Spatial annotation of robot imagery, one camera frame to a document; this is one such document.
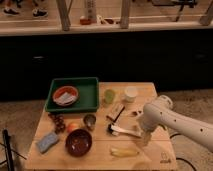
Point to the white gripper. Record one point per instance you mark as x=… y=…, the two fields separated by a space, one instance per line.
x=146 y=137

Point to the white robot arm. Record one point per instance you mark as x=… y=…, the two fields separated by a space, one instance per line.
x=159 y=111

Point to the wooden block brush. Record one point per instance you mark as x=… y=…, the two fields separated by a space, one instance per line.
x=114 y=112

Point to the white plastic cup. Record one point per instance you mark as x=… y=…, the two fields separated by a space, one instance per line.
x=130 y=93

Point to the green plastic cup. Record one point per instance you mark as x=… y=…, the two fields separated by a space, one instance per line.
x=109 y=96

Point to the small metal cup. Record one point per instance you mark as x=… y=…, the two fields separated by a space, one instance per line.
x=90 y=121

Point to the yellow banana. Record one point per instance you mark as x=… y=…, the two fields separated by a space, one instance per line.
x=123 y=152

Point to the dark red bowl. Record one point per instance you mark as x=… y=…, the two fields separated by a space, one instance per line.
x=78 y=142

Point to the peach fruit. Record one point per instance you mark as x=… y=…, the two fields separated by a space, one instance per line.
x=72 y=126

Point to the green plastic tray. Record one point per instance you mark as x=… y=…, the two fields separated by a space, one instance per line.
x=88 y=95

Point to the grey cloth in bowl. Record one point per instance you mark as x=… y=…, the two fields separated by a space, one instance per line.
x=64 y=98

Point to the bunch of dark grapes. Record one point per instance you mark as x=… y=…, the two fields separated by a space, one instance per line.
x=58 y=120

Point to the orange bowl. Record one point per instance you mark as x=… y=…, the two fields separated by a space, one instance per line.
x=61 y=90

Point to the blue sponge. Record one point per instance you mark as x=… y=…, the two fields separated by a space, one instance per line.
x=47 y=142

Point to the red object on shelf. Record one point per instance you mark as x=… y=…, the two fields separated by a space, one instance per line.
x=84 y=21

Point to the black tripod stand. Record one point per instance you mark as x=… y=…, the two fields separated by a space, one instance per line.
x=9 y=151

